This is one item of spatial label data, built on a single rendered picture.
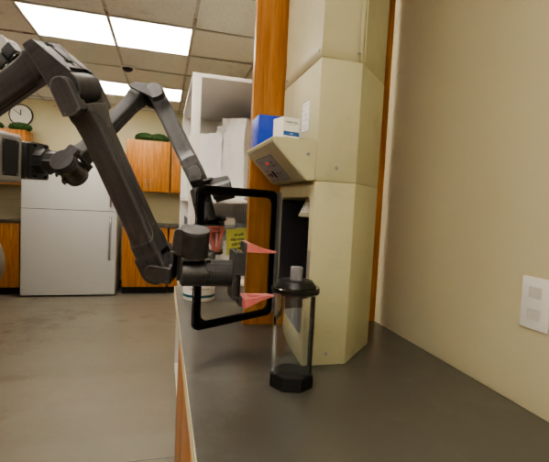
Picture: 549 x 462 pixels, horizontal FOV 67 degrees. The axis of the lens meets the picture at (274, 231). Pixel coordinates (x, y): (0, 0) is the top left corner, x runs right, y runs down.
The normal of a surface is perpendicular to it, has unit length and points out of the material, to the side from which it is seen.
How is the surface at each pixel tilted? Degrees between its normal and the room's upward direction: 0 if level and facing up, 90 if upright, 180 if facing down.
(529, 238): 90
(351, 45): 90
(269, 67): 90
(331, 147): 90
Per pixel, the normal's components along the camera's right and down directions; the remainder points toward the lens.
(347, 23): 0.34, 0.07
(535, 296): -0.96, -0.03
